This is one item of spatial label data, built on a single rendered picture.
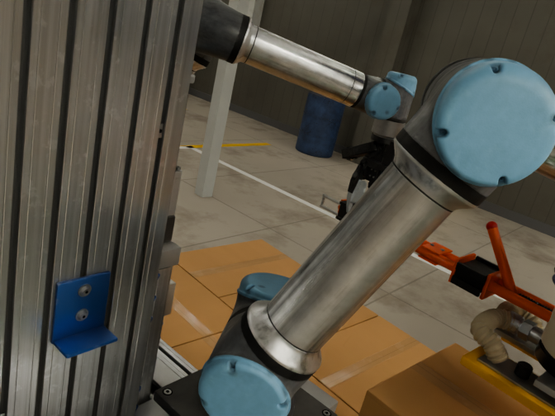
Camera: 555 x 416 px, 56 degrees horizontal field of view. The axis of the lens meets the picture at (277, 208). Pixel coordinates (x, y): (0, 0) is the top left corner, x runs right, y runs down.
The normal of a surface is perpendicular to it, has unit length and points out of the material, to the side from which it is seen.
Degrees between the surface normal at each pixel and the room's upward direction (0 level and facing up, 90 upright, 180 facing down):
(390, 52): 90
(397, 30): 90
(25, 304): 90
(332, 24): 90
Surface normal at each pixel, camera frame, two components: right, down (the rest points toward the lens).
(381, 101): 0.17, 0.37
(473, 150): -0.10, 0.21
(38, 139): 0.74, 0.37
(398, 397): 0.22, -0.92
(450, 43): -0.64, 0.11
